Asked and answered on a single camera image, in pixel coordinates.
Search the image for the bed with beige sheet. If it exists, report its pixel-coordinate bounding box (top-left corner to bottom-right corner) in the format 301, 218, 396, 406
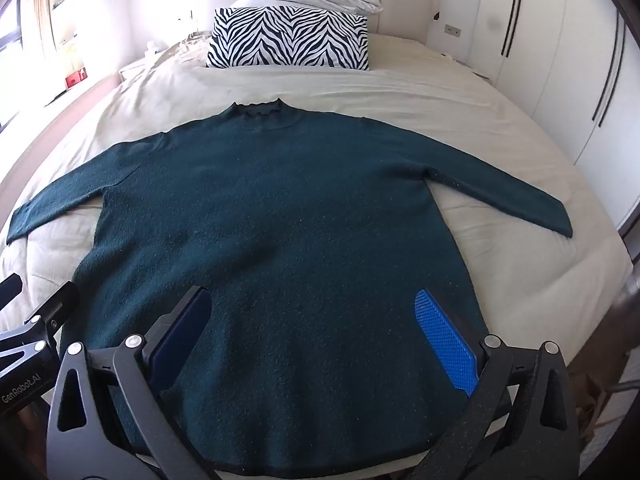
0, 30, 636, 480

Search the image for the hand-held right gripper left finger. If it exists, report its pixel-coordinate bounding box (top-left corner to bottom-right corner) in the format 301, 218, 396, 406
44, 285, 217, 480

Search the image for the white cubby shelf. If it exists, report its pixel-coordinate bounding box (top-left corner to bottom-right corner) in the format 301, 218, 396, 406
50, 0, 92, 96

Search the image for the beige curtain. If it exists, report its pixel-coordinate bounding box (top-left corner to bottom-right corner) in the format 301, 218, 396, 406
20, 0, 58, 66

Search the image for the white wardrobe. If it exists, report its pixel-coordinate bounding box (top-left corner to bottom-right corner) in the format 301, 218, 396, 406
440, 0, 640, 231

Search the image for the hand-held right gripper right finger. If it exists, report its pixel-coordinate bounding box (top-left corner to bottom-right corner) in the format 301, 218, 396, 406
413, 287, 583, 480

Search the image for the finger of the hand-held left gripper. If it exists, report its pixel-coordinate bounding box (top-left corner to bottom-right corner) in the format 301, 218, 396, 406
24, 282, 82, 342
0, 274, 24, 307

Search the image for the black framed window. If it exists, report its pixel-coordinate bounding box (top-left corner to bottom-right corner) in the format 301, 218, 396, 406
0, 0, 31, 121

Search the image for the dark green knit sweater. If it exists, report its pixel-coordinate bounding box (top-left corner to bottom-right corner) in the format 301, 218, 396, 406
6, 99, 573, 476

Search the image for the zebra print pillow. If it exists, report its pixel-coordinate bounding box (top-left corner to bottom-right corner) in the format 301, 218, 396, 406
205, 6, 372, 72

